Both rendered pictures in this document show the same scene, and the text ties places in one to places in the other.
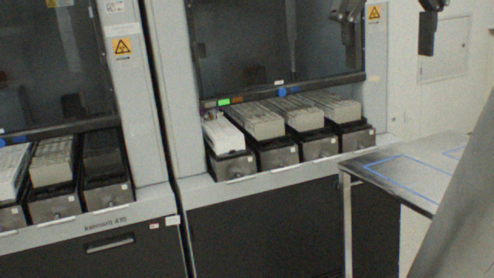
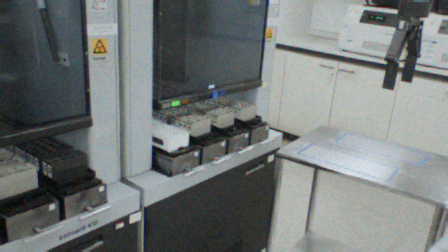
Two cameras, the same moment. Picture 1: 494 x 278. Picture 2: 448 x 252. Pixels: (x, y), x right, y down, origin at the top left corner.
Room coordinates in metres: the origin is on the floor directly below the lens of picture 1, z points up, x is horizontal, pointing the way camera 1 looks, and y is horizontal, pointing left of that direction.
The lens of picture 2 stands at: (0.00, 0.77, 1.43)
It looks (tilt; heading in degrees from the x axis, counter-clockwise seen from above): 21 degrees down; 321
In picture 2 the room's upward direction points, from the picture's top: 6 degrees clockwise
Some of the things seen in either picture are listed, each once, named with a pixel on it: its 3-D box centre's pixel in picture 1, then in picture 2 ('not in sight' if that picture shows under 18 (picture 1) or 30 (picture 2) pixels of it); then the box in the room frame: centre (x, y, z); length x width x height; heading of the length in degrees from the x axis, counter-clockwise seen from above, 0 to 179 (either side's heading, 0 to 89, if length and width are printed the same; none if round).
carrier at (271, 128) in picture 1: (268, 129); (199, 127); (1.41, -0.08, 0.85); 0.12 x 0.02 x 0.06; 107
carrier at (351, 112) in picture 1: (346, 113); (246, 112); (1.50, -0.37, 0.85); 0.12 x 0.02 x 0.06; 106
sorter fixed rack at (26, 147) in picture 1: (20, 147); not in sight; (1.56, 0.87, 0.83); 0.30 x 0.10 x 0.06; 17
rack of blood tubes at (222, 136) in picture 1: (219, 133); (151, 132); (1.46, 0.10, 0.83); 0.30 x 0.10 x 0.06; 17
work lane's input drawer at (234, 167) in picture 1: (212, 137); (128, 136); (1.59, 0.14, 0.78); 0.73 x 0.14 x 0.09; 17
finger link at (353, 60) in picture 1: (352, 45); (390, 75); (0.66, -0.17, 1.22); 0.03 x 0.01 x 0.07; 17
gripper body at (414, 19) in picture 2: not in sight; (411, 19); (0.68, -0.24, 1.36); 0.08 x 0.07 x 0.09; 107
